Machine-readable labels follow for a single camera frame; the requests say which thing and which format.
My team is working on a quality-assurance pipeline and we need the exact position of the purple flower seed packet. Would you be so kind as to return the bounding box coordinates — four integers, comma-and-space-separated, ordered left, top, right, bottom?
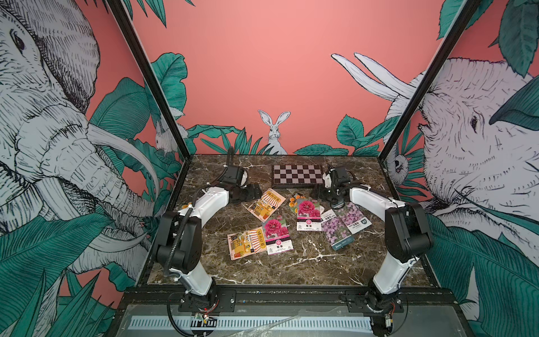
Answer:
321, 210, 354, 251
335, 202, 372, 234

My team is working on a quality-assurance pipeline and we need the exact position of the sunflower shop seed packet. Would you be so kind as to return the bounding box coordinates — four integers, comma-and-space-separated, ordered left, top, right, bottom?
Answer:
227, 227, 267, 261
246, 188, 286, 223

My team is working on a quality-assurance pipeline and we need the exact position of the pink flower seed packet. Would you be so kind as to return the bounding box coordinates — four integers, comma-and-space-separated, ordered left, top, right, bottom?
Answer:
296, 199, 323, 232
262, 215, 293, 256

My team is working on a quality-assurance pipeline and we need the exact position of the purple flower seed packet front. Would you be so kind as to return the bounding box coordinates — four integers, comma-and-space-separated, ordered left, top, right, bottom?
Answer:
321, 210, 354, 251

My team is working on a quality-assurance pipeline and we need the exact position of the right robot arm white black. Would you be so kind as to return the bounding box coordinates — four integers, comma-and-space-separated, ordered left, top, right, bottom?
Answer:
312, 166, 434, 299

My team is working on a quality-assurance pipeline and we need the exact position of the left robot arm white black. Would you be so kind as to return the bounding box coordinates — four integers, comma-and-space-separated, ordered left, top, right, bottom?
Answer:
152, 164, 262, 302

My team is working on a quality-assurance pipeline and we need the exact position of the checkered chess board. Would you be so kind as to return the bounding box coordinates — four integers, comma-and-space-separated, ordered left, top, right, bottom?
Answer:
271, 164, 324, 188

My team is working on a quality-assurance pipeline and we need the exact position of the clear plastic wrap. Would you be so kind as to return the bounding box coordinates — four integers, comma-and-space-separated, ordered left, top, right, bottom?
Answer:
229, 315, 302, 336

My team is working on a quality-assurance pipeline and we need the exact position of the white slotted vent strip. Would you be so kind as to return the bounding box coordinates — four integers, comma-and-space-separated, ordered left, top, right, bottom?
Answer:
127, 315, 373, 333

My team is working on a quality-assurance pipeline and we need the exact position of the left black frame post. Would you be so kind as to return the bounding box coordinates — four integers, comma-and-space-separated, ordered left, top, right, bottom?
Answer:
107, 0, 191, 160

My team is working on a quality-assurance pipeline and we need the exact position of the black frame post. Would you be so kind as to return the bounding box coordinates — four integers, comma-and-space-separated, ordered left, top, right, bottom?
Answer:
107, 0, 191, 160
378, 0, 481, 163

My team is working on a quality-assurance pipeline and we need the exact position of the black front mounting rail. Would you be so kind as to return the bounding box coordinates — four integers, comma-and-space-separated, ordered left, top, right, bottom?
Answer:
119, 284, 457, 316

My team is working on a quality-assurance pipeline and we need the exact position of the right black frame post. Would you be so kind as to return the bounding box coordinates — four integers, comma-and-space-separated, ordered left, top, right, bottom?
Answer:
378, 0, 481, 163

